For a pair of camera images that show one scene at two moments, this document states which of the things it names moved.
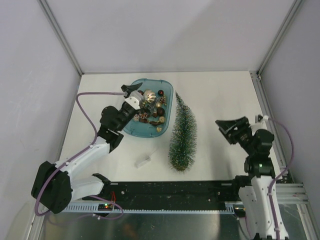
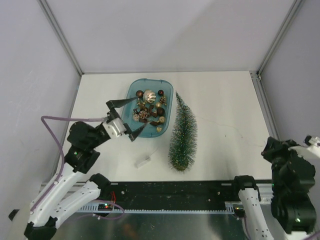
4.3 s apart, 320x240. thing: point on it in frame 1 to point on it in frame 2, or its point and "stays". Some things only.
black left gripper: (129, 89) to (114, 113)
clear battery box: (142, 161) stays
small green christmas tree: (183, 150) stays
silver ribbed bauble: (149, 95) stays
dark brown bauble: (160, 111) stays
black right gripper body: (244, 137) to (278, 154)
